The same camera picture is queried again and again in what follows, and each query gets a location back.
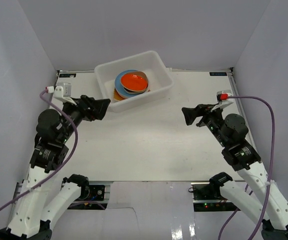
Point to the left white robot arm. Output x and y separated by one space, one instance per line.
33 218

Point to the orange round plate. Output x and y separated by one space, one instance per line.
134 81

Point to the woven bamboo fan tray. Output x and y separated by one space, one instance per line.
117 97

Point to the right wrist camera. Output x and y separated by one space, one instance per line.
223 100

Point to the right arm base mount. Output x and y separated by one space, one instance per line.
205 199

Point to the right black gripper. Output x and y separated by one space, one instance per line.
190 114

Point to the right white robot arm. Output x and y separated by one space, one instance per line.
270 208

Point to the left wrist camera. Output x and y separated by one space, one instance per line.
61 92

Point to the small floral cream plate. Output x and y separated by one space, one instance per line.
135 91

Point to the brown square plate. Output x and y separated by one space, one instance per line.
139 73

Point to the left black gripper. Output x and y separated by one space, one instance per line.
87 107

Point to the white plastic bin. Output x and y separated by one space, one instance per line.
148 62

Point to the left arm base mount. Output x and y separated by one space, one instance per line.
92 199

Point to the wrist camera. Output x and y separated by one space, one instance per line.
61 92
223 100

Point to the blue round plate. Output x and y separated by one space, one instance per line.
118 86

